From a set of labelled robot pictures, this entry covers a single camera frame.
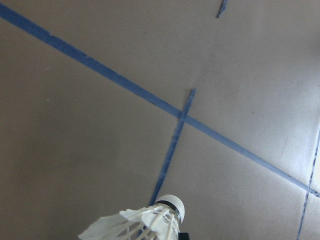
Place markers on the white feather shuttlecock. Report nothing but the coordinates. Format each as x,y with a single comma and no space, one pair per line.
155,217

